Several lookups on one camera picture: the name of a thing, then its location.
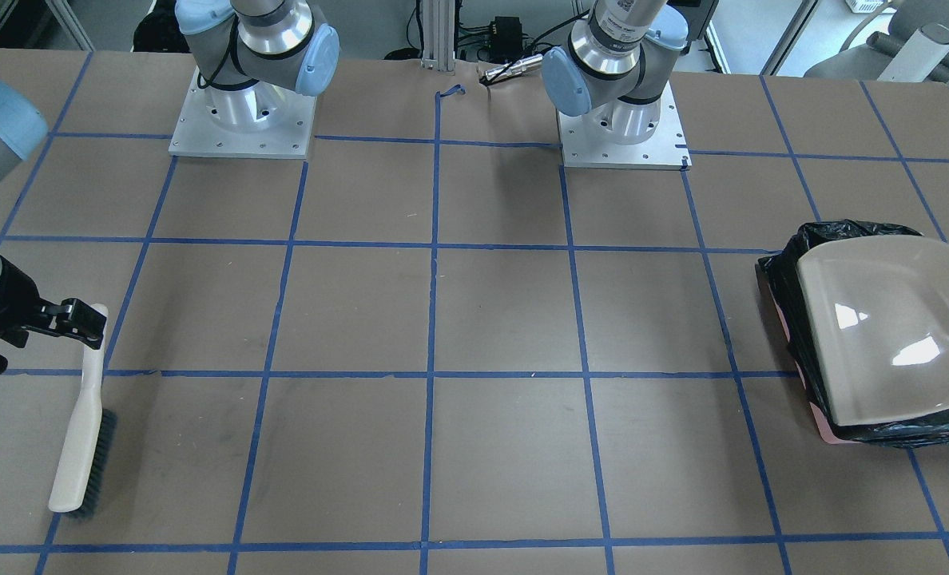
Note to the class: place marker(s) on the beige plastic dustpan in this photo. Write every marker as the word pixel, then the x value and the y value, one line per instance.
pixel 878 307

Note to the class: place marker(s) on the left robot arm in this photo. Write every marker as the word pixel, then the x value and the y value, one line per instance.
pixel 615 65

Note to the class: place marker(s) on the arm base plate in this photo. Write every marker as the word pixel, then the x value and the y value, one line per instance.
pixel 259 122
pixel 624 136

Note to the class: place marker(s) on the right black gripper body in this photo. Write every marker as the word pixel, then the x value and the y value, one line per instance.
pixel 9 297

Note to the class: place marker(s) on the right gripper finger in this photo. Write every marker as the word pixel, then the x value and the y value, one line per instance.
pixel 74 319

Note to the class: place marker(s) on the aluminium frame post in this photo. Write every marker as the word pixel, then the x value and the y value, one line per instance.
pixel 437 28

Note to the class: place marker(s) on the beige hand brush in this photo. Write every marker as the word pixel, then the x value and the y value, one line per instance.
pixel 80 471

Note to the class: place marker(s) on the silver cable connector plug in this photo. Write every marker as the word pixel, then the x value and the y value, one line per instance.
pixel 523 66

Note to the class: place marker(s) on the black trash bag bin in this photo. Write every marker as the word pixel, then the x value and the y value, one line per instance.
pixel 780 273

